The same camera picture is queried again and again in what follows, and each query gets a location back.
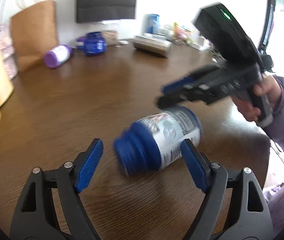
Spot blue supplement bottle white label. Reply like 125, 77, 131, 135
113, 105, 203, 176

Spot right hand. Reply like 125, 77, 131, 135
231, 75, 282, 122

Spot stainless steel tumbler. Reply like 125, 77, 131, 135
133, 36, 172, 58

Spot colourful snack bag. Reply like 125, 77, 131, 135
173, 22, 194, 44

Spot blue drink can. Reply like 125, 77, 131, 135
145, 14, 159, 34

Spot clear jar with grains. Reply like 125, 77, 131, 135
102, 30, 118, 46

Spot dark blue jar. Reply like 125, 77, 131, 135
75, 31, 107, 56

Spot black paper bag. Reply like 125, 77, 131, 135
76, 0, 136, 24

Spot purple supplement bottle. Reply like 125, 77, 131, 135
44, 45, 73, 69

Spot brown paper bag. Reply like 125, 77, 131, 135
10, 0, 59, 72

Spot pink patterned vase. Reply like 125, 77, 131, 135
0, 0, 18, 80

